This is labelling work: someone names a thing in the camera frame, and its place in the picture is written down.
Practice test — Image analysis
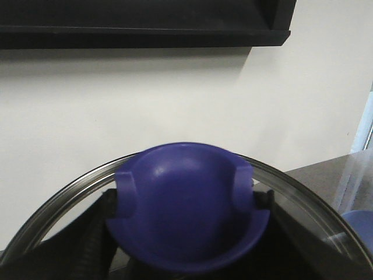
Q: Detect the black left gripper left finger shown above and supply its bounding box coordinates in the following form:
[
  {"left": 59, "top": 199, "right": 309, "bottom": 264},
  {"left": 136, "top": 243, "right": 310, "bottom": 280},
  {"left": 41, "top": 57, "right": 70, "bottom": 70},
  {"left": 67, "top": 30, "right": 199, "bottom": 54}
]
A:
[{"left": 1, "top": 189, "right": 118, "bottom": 279}]

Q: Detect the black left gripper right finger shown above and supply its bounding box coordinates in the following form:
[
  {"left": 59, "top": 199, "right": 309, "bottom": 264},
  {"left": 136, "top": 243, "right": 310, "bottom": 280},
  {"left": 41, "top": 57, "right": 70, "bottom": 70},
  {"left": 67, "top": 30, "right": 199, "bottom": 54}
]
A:
[{"left": 246, "top": 191, "right": 372, "bottom": 279}]

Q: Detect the glass lid with blue knob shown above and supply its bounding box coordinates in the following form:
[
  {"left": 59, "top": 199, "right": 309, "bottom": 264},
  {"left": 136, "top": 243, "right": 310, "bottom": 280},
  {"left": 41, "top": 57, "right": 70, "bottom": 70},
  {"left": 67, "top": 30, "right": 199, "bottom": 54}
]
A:
[{"left": 1, "top": 142, "right": 372, "bottom": 279}]

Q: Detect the blue plastic bowl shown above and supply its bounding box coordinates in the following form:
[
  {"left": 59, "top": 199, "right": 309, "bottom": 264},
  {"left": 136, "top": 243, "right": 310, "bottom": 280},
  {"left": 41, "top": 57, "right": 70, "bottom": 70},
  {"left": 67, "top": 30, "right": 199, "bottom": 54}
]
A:
[{"left": 342, "top": 210, "right": 373, "bottom": 252}]

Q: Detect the black range hood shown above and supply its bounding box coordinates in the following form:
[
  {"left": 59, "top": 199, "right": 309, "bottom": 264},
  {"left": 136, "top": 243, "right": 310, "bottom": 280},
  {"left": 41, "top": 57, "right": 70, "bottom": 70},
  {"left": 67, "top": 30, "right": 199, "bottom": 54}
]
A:
[{"left": 1, "top": 0, "right": 295, "bottom": 50}]

